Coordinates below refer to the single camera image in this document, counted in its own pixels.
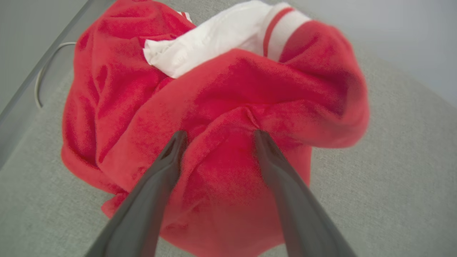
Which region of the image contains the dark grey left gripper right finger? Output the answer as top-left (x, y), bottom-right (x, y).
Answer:
top-left (253, 130), bottom-right (358, 257)

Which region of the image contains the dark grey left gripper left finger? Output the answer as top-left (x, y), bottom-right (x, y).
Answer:
top-left (85, 130), bottom-right (188, 257)

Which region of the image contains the red and white basketball jersey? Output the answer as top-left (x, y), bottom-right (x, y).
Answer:
top-left (61, 0), bottom-right (370, 257)

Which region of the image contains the thin white cable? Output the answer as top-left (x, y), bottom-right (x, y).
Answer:
top-left (34, 42), bottom-right (77, 109)

